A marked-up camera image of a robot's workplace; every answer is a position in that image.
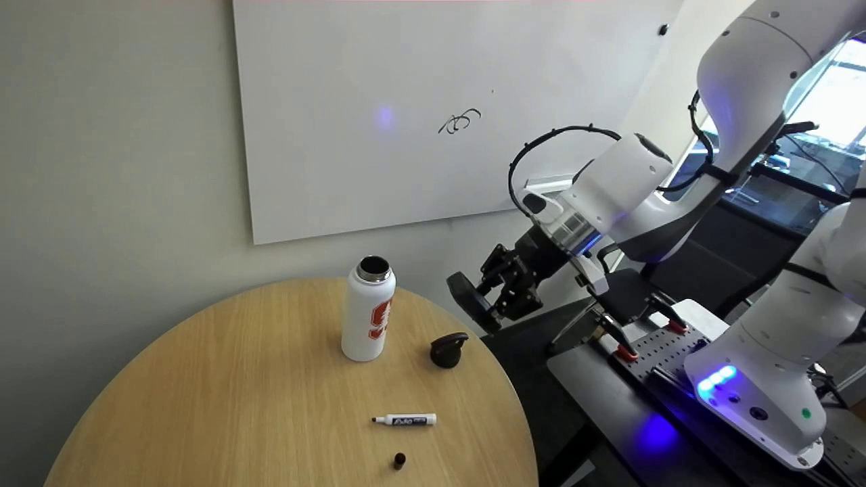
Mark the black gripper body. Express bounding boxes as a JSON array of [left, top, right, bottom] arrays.
[[510, 218, 569, 283]]

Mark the white whiteboard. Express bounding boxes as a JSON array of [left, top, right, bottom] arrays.
[[230, 0, 633, 250]]

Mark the black bottle cap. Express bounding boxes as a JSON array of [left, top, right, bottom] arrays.
[[428, 331, 473, 370]]

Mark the red clamp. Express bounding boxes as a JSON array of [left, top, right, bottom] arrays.
[[644, 300, 694, 337], [591, 319, 638, 366]]

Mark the white bottle with red logo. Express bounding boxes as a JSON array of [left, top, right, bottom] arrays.
[[339, 252, 400, 366]]

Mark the white perforated plate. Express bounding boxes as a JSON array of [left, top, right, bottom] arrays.
[[619, 296, 740, 390]]

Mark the black robot platform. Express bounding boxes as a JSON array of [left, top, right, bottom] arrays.
[[543, 342, 866, 487]]

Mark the white dry erase marker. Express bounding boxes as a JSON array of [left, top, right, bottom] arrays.
[[369, 409, 442, 431]]

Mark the black office chair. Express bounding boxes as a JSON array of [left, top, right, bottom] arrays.
[[585, 214, 801, 342]]

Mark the round wooden table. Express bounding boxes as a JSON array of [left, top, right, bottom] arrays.
[[43, 273, 541, 487]]

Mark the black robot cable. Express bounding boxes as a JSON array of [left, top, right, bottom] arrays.
[[507, 121, 625, 218]]

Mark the black camera on stand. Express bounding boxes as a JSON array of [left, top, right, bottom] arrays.
[[778, 116, 821, 143]]

